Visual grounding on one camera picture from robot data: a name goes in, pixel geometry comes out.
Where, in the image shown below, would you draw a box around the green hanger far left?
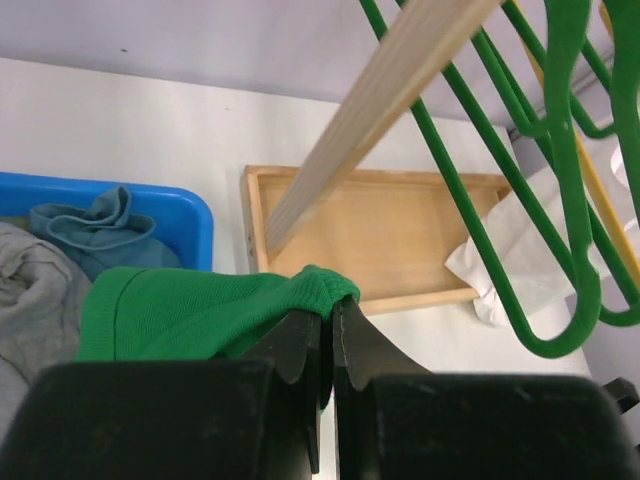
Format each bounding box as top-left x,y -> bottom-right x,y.
543,1 -> 601,358

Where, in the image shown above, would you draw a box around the white tank top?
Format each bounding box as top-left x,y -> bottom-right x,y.
445,140 -> 639,327

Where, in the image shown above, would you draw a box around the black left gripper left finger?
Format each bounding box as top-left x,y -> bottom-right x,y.
241,310 -> 322,473

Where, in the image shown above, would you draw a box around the wooden clothes rack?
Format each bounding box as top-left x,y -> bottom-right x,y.
241,1 -> 504,314

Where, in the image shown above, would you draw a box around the green hanger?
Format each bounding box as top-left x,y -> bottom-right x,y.
358,0 -> 566,360
543,1 -> 601,358
499,0 -> 640,329

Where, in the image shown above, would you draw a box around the yellow hanger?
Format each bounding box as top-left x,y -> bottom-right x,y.
509,0 -> 640,306

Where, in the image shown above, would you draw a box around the grey garment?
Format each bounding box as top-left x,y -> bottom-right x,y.
1,223 -> 92,436

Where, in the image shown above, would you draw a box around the green tank top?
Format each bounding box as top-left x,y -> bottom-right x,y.
76,265 -> 360,362

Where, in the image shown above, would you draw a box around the teal blue garment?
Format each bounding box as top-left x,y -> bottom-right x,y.
29,186 -> 182,280

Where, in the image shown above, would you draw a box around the blue plastic bin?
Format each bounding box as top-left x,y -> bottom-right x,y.
1,172 -> 215,271

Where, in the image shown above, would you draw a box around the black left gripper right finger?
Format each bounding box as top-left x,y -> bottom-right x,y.
332,296 -> 430,394

